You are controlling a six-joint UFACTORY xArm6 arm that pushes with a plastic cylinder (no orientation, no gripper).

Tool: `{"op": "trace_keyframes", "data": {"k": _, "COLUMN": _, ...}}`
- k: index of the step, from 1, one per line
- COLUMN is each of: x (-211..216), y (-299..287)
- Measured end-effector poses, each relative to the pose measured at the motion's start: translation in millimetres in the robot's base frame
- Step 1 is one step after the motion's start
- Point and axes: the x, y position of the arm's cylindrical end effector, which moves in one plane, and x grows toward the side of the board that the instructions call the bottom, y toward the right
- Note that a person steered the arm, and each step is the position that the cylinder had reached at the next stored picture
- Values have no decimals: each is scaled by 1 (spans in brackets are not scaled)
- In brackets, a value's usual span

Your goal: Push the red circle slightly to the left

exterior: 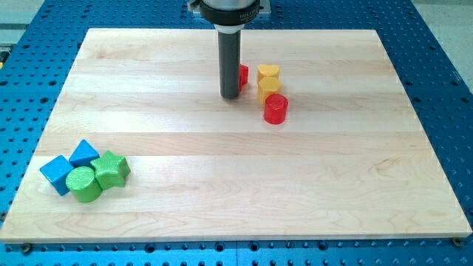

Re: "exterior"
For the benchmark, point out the red star block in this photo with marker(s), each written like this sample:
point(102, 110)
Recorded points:
point(243, 76)

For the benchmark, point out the red cylinder block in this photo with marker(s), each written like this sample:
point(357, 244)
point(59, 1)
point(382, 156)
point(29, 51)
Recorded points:
point(275, 109)

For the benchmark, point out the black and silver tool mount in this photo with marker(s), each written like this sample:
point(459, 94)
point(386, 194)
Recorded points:
point(229, 12)

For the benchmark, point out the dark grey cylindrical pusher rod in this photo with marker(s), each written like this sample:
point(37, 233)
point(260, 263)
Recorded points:
point(229, 60)

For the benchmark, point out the blue perforated metal table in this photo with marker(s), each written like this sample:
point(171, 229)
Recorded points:
point(40, 61)

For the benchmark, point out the green cylinder block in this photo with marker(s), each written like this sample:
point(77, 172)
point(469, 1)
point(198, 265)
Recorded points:
point(82, 184)

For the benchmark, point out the yellow hexagon block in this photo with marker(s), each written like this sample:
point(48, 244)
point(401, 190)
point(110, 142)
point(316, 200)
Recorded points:
point(268, 86)

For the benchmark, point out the blue cube block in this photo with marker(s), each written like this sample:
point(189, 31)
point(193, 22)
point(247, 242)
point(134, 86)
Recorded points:
point(56, 171)

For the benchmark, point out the light wooden board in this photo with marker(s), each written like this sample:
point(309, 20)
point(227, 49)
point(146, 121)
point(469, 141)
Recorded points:
point(350, 161)

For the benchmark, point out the yellow heart block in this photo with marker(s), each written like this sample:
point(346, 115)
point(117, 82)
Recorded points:
point(265, 70)

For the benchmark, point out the blue triangular block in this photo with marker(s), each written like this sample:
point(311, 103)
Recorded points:
point(83, 155)

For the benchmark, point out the green star block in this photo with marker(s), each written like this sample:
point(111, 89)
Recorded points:
point(111, 170)

